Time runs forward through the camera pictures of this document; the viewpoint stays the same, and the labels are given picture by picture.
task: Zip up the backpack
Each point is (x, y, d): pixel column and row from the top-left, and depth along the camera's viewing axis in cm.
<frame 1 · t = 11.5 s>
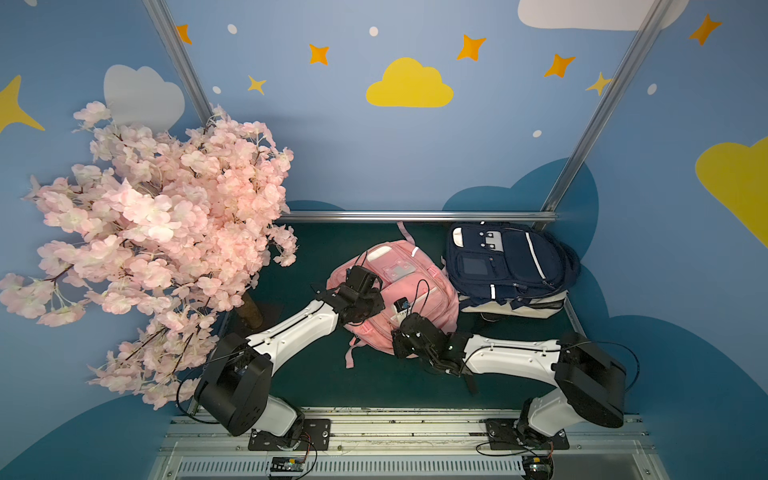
left hand: (383, 298, 87), fingers closed
right hand: (395, 329, 84), fingers closed
pink backpack: (407, 270, 103), on the table
navy blue backpack: (505, 262, 106), on the table

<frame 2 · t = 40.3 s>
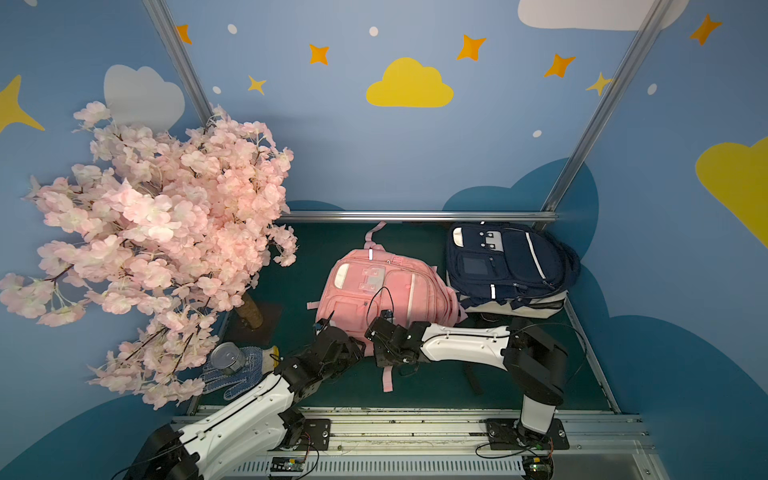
left hand: (364, 344, 83), fingers open
right hand: (382, 352, 86), fingers closed
pink backpack: (360, 287, 100), on the table
the other named things where they were.

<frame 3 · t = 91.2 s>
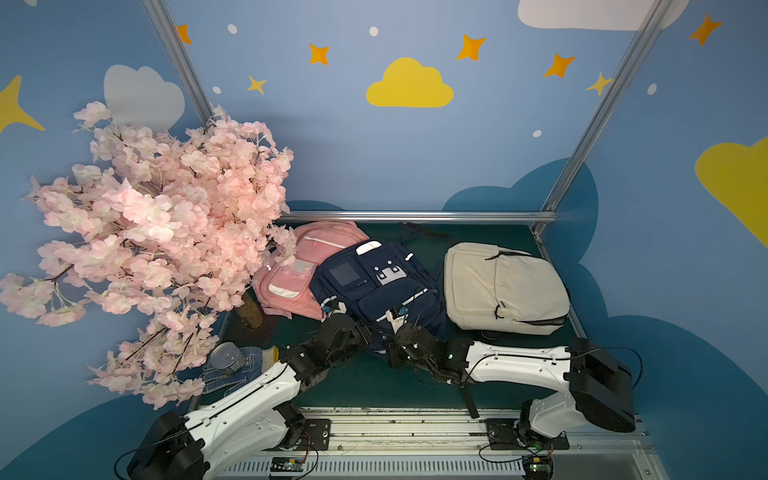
left hand: (374, 325, 81), fingers open
right hand: (385, 341, 80), fingers closed
pink backpack: (285, 288, 98), point 2 cm above the table
navy blue backpack: (363, 280, 98), point 3 cm above the table
beige backpack: (496, 289, 103), on the table

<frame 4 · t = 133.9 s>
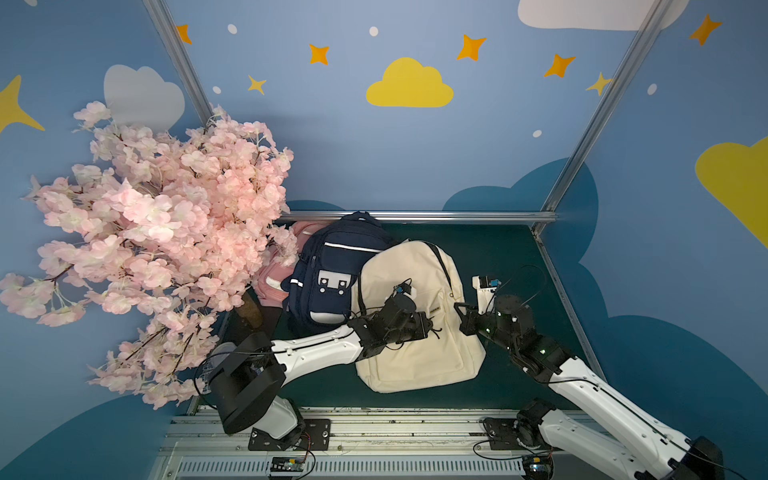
left hand: (437, 320, 80), fingers closed
right hand: (461, 300, 78), fingers closed
navy blue backpack: (322, 274, 98), point 4 cm above the table
beige backpack: (454, 354, 76), point 9 cm above the table
the other named things where they were.

